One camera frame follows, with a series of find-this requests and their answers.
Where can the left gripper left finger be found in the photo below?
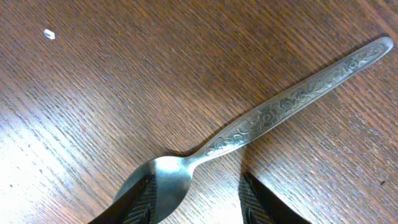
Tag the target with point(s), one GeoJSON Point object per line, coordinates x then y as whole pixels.
{"type": "Point", "coordinates": [137, 205]}

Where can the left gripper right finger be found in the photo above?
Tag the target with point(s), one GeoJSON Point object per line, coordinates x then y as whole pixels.
{"type": "Point", "coordinates": [261, 205]}

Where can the small dark teaspoon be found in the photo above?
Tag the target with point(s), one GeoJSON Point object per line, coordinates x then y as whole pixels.
{"type": "Point", "coordinates": [173, 175]}

